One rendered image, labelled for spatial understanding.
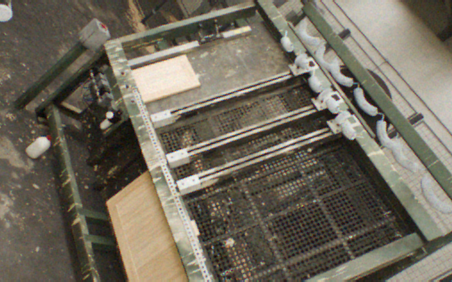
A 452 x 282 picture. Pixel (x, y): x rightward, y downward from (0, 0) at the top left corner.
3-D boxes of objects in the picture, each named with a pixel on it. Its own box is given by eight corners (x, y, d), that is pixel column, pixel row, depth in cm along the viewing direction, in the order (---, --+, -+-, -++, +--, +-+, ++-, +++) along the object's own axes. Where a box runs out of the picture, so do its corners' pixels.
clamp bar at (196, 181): (176, 184, 256) (171, 163, 236) (349, 122, 280) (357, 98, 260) (181, 198, 250) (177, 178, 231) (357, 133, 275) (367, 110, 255)
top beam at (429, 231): (252, 5, 348) (253, -5, 339) (263, 2, 350) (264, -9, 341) (422, 248, 232) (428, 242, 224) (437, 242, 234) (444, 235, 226)
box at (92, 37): (77, 34, 304) (94, 17, 299) (89, 42, 313) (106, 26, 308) (79, 45, 297) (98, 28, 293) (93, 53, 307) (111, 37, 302)
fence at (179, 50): (128, 64, 311) (127, 61, 308) (248, 29, 331) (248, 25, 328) (130, 70, 309) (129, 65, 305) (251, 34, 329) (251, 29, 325)
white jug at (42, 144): (24, 145, 305) (43, 129, 300) (36, 150, 313) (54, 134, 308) (26, 156, 300) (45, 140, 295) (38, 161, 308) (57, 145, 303)
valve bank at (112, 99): (72, 77, 300) (96, 55, 294) (88, 85, 312) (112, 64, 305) (87, 130, 274) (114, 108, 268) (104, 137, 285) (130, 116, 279)
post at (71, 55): (12, 102, 325) (80, 38, 305) (20, 104, 330) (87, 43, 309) (14, 107, 322) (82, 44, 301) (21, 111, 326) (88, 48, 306)
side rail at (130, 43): (121, 48, 329) (118, 37, 320) (252, 11, 352) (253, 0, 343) (123, 53, 326) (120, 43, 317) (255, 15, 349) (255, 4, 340)
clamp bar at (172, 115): (150, 120, 283) (145, 95, 263) (310, 68, 308) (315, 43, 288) (154, 131, 278) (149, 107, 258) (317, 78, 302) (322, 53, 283)
